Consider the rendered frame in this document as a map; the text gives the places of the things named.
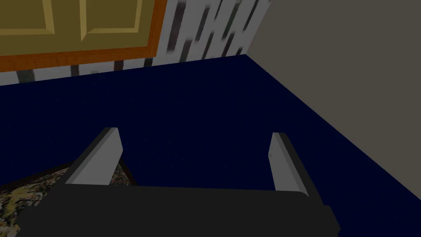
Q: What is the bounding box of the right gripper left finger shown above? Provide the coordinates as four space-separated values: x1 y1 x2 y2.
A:
64 127 124 186

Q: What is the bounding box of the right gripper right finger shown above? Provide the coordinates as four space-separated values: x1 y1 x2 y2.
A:
268 132 324 198

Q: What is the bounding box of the yellow panelled door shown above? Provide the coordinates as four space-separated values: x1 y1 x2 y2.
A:
0 0 156 57

